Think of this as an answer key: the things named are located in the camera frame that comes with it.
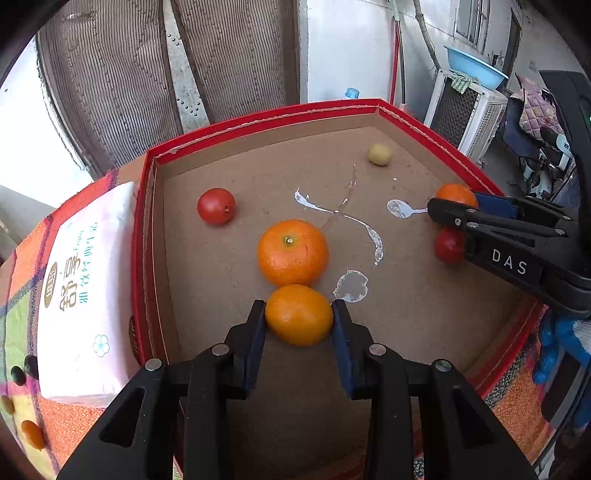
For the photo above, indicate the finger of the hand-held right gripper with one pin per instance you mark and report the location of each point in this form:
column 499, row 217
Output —
column 498, row 204
column 498, row 244

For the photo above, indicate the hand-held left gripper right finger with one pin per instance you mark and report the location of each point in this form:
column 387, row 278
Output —
column 342, row 350

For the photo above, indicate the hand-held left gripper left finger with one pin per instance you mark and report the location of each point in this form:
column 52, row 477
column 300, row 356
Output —
column 255, row 350

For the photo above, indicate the small red tomato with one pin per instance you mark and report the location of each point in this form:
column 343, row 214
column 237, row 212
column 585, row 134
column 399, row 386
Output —
column 446, row 248

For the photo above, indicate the red cardboard box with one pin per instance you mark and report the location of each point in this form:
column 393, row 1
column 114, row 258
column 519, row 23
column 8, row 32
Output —
column 415, row 314

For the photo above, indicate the large navel orange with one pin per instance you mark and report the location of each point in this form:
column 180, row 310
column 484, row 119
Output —
column 292, row 252

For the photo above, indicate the small yellow-green fruit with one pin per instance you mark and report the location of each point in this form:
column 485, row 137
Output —
column 380, row 154

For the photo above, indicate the large red tomato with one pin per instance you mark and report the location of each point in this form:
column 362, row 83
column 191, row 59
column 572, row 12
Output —
column 216, row 206

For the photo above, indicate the person's right hand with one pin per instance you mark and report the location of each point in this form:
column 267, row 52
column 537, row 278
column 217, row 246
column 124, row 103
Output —
column 561, row 337

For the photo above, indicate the parked scooter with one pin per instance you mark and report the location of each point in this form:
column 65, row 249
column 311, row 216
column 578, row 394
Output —
column 549, row 161

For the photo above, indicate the white air conditioner unit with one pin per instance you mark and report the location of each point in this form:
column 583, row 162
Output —
column 466, row 115

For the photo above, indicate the purple quilted cover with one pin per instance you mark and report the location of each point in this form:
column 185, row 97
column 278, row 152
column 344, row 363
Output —
column 538, row 106

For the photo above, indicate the green checkered cloth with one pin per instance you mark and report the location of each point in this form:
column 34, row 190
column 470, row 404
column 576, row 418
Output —
column 461, row 82

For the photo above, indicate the blue plastic basin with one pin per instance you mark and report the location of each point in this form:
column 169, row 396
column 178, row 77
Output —
column 475, row 67

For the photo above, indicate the white tissue pack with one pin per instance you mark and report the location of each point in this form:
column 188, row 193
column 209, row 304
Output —
column 87, row 286

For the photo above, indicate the plastic bottle blue cap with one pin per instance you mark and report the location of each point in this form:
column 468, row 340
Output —
column 352, row 93

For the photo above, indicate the barred window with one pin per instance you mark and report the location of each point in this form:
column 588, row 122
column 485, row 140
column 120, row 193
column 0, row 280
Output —
column 473, row 21

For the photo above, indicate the wooden stick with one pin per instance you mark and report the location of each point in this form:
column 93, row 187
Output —
column 427, row 32

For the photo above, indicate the dark plum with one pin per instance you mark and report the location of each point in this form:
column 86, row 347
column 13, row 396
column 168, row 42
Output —
column 31, row 364
column 18, row 375

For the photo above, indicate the small mandarin orange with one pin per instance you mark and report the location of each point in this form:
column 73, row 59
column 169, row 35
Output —
column 32, row 434

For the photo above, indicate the brown kiwi fruit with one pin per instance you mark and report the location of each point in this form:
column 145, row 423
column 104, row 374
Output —
column 6, row 404

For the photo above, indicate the ribbed metal door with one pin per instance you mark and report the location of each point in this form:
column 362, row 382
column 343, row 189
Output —
column 120, row 74

